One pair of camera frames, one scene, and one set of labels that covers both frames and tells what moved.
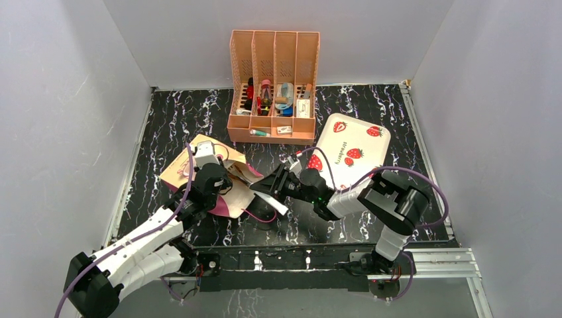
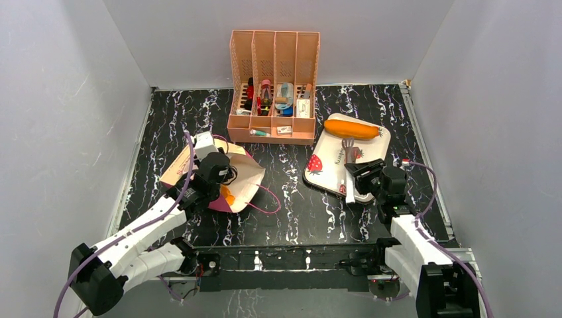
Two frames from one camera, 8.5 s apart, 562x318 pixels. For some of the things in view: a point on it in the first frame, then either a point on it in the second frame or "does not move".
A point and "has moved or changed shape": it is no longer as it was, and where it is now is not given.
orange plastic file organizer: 273,87 does not move
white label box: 303,108 does not move
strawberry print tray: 348,150 has moved or changed shape
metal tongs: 272,203 -> 350,155
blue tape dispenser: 284,99 does not move
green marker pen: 259,133 does not move
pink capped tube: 266,97 does not move
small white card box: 284,129 does not move
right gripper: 281,183 -> 366,170
